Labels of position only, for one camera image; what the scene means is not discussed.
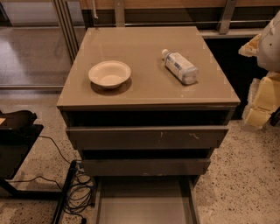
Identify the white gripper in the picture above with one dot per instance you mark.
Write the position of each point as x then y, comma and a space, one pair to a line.
270, 48

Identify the clear bottle with blue label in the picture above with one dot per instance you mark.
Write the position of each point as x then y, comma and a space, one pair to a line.
182, 69

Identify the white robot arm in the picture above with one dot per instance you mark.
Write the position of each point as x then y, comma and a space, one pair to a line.
268, 58

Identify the grey drawer cabinet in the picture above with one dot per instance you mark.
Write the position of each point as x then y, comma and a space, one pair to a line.
152, 96

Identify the grey top drawer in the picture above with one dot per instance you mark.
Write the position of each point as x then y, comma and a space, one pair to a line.
147, 138

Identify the grey middle drawer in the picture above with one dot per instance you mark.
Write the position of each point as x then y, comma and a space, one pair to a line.
146, 167

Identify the grey open bottom drawer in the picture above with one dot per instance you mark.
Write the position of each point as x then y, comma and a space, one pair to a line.
145, 200

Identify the white paper bowl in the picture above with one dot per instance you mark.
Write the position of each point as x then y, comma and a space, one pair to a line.
109, 74

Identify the black power strip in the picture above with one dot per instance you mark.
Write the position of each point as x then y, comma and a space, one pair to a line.
63, 196

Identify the black side table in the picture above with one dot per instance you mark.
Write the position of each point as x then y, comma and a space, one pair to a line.
18, 133

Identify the metal shelf frame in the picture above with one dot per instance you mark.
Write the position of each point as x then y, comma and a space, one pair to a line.
215, 18

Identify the glass sliding door frame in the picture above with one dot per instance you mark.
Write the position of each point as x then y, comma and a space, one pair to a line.
66, 26

